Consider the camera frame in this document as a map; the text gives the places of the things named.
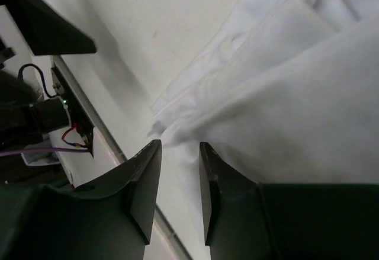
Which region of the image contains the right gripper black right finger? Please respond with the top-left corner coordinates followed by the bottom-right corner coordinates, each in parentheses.
top-left (199, 142), bottom-right (261, 247)

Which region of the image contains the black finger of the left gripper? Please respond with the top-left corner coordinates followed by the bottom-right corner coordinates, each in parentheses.
top-left (1, 0), bottom-right (97, 56)

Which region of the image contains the white skirt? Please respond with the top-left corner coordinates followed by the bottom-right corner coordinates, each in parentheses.
top-left (149, 0), bottom-right (378, 184)

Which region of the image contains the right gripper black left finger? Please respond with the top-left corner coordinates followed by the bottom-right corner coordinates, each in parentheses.
top-left (75, 140), bottom-right (162, 245)

